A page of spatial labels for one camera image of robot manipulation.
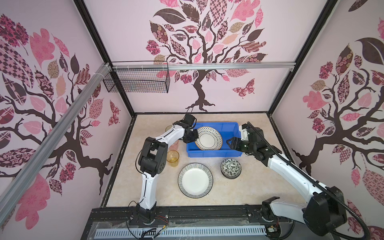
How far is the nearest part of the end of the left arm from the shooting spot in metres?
0.75

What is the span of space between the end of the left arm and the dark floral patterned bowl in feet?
0.76

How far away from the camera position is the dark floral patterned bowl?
831mm
